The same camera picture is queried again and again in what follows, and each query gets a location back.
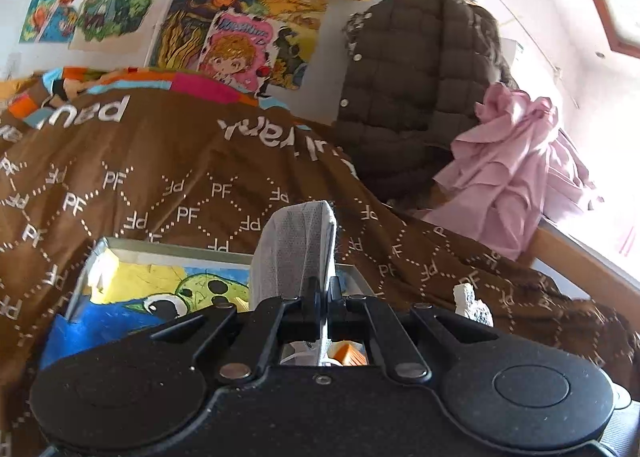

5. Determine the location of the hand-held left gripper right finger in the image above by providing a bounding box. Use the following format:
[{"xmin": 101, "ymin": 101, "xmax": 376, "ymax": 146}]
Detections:
[{"xmin": 325, "ymin": 278, "xmax": 501, "ymax": 383}]

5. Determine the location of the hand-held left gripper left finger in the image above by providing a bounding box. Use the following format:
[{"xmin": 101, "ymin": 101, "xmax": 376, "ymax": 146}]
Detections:
[{"xmin": 150, "ymin": 277, "xmax": 323, "ymax": 383}]

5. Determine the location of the grey face mask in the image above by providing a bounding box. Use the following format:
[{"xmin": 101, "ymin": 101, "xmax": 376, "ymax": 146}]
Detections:
[{"xmin": 248, "ymin": 200, "xmax": 337, "ymax": 318}]

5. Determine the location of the shallow box with cartoon print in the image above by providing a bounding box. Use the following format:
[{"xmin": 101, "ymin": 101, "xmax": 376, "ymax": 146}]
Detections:
[{"xmin": 40, "ymin": 237, "xmax": 376, "ymax": 373}]

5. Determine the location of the orange cup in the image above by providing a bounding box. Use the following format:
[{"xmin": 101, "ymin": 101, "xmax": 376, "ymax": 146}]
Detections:
[{"xmin": 330, "ymin": 341, "xmax": 368, "ymax": 368}]

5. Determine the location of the white fluffy cloth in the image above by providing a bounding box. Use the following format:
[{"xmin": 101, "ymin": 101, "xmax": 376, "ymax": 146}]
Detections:
[{"xmin": 452, "ymin": 284, "xmax": 494, "ymax": 329}]

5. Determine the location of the colourful drawing sheet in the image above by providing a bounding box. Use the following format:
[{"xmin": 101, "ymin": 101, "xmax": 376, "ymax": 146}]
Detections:
[{"xmin": 42, "ymin": 247, "xmax": 251, "ymax": 368}]

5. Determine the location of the pink garment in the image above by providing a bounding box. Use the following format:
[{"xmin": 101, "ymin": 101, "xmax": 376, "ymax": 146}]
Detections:
[{"xmin": 425, "ymin": 82, "xmax": 608, "ymax": 262}]

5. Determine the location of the brown quilted jacket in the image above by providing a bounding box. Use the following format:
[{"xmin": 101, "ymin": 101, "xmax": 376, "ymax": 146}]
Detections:
[{"xmin": 332, "ymin": 0, "xmax": 516, "ymax": 210}]

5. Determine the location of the brown printed blanket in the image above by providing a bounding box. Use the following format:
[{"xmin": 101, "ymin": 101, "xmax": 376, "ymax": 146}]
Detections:
[{"xmin": 0, "ymin": 64, "xmax": 640, "ymax": 457}]

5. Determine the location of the pink-bordered cartoon figure drawing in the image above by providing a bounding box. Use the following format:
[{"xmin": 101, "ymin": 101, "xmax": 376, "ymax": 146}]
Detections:
[{"xmin": 197, "ymin": 11, "xmax": 280, "ymax": 98}]

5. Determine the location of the orange landscape drawing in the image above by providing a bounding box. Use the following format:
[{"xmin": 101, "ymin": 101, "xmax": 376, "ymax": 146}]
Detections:
[{"xmin": 257, "ymin": 0, "xmax": 329, "ymax": 91}]

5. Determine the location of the underwater fish painting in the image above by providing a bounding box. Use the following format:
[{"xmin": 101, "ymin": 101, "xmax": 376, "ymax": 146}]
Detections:
[{"xmin": 150, "ymin": 0, "xmax": 266, "ymax": 74}]

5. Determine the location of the blond green-cap figure drawing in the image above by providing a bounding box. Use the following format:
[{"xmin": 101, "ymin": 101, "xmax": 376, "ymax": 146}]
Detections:
[{"xmin": 70, "ymin": 0, "xmax": 188, "ymax": 54}]

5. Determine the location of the wooden bed frame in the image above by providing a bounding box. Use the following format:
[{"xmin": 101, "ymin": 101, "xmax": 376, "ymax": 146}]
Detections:
[{"xmin": 530, "ymin": 224, "xmax": 640, "ymax": 303}]

